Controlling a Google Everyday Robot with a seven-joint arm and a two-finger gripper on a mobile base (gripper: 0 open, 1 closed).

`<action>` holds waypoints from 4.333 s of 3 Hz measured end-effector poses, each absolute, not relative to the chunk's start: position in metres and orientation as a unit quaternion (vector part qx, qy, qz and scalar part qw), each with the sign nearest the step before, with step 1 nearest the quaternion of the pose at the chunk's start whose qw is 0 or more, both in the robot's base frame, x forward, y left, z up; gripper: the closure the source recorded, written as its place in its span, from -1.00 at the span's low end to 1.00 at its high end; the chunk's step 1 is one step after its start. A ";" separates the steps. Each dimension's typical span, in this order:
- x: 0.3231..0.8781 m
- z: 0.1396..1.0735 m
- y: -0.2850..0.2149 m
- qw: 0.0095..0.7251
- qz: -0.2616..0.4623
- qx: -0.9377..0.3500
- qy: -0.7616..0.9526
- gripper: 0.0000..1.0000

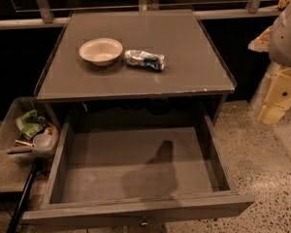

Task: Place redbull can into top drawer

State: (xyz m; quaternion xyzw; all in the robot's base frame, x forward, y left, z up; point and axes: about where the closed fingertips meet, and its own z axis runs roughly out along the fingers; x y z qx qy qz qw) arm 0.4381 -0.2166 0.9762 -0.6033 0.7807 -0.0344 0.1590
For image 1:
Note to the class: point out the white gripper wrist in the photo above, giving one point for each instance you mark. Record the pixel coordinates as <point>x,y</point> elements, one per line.
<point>286,39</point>

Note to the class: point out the crushed silver redbull can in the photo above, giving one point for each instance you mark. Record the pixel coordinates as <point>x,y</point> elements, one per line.
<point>145,59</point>

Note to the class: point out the grey cabinet with top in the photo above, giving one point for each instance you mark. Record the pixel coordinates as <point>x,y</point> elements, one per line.
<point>192,65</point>

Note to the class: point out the open grey top drawer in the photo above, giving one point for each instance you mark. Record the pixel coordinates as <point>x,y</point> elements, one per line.
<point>114,177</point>

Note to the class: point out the metal drawer knob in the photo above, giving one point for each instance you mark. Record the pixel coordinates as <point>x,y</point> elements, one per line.
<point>144,222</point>

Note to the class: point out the white support pole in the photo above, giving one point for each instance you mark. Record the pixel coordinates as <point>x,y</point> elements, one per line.
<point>260,93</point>

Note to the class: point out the yellow object on ledge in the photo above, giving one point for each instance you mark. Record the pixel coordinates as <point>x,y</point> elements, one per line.
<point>282,4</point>

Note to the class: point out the white paper bowl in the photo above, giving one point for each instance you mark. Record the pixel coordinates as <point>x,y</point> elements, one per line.
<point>101,51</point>

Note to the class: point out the clear plastic cup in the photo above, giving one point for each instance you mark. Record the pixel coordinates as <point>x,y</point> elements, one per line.
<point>41,140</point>

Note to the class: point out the clear plastic bin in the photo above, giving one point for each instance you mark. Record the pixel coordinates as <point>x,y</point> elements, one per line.
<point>12,144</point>

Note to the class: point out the green snack bag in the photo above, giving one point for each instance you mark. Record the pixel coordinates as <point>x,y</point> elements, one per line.
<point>28,124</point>

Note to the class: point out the black floor bar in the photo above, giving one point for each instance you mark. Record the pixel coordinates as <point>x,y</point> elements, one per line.
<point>24,196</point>

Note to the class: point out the metal railing frame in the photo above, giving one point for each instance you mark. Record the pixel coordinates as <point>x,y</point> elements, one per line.
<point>119,4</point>

